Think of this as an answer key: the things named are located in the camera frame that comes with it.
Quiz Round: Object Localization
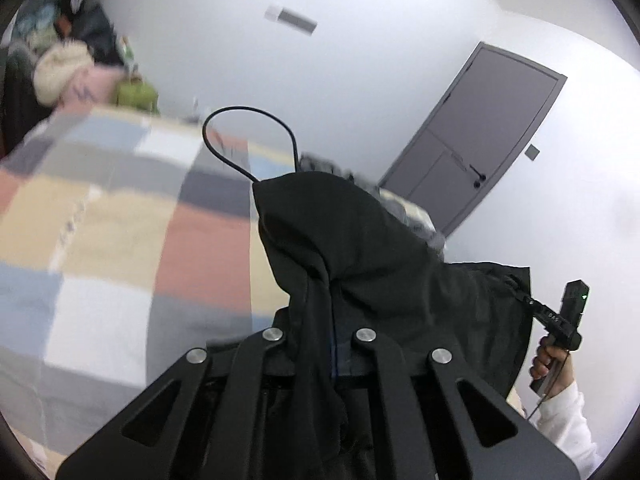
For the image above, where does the right hand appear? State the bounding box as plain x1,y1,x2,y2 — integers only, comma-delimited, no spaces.
529,336,575,400

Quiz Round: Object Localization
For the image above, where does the white sleeve forearm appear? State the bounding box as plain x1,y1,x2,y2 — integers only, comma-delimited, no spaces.
536,382,603,479

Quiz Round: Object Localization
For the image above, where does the small grey wall switch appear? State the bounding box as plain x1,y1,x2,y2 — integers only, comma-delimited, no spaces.
525,144,540,162

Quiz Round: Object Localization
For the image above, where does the grey fleece robe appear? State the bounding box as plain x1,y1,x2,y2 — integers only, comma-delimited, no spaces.
298,153,446,259

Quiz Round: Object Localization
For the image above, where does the green cushion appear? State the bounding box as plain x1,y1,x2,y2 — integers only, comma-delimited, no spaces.
114,80,158,114

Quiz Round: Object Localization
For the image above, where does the black door handle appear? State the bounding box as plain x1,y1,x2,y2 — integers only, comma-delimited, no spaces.
469,165,487,188

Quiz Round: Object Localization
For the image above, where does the pink cloth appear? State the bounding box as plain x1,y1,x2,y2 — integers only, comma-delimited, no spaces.
54,65,127,112

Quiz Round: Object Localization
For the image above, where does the black puffer jacket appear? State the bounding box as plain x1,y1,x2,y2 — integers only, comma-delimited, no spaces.
203,172,533,479

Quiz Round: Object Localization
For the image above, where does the grey door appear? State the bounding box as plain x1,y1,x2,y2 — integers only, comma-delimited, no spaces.
381,42,566,236

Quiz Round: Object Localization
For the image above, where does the cream fleece bundle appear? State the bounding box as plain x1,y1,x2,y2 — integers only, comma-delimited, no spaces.
32,40,94,107

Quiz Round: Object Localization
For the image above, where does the patchwork bed quilt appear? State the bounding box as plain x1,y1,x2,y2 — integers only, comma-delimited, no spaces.
1,107,293,478

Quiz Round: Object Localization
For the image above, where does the black clothes pile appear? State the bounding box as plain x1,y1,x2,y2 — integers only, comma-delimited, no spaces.
54,3,124,66

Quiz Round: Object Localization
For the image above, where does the grey wall switch panel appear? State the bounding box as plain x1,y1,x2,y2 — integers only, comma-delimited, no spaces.
265,6,318,36

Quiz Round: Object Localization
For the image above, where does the black cable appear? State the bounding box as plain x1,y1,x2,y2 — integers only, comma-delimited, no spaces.
200,105,302,183

